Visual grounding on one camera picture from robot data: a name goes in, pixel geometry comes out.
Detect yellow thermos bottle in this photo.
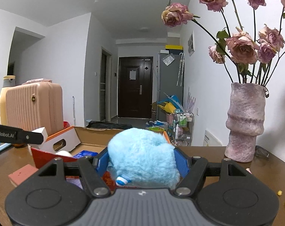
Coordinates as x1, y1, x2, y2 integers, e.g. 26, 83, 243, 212
0, 76, 15, 125

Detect black bag on floor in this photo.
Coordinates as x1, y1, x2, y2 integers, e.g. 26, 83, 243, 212
86, 121, 133, 130

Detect metal storage cart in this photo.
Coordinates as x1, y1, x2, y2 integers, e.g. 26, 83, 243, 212
168, 112, 195, 146

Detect purple textured vase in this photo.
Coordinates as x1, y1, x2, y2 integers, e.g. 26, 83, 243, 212
225, 83, 266, 163

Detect lavender knit cloth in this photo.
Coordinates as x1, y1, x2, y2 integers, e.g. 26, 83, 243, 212
66, 178, 83, 190

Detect red cardboard fruit box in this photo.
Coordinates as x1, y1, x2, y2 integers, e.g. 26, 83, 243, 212
29, 127, 124, 168

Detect grey refrigerator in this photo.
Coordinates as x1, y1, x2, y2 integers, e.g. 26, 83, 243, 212
156, 52, 184, 121

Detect eyeglasses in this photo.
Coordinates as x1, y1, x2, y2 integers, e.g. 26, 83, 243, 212
254, 145, 269, 159

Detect white wall panel box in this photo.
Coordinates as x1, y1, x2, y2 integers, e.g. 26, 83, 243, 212
187, 31, 195, 56

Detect yellow box on refrigerator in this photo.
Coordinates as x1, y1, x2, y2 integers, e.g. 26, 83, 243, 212
165, 44, 183, 50

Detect dried pink roses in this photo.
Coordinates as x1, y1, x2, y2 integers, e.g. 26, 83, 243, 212
161, 0, 285, 87

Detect light blue fluffy plush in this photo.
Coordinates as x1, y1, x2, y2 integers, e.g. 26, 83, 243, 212
107, 128, 180, 190

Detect dark wooden door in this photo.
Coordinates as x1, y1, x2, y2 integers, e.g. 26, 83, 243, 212
118, 57, 153, 119

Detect pink ribbed small suitcase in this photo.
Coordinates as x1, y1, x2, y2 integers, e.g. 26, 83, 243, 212
6, 79, 64, 136

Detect pink layered sponge block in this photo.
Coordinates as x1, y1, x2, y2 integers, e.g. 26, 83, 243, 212
8, 164, 38, 187

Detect red bucket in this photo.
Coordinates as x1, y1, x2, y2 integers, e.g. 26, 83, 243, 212
63, 121, 70, 129

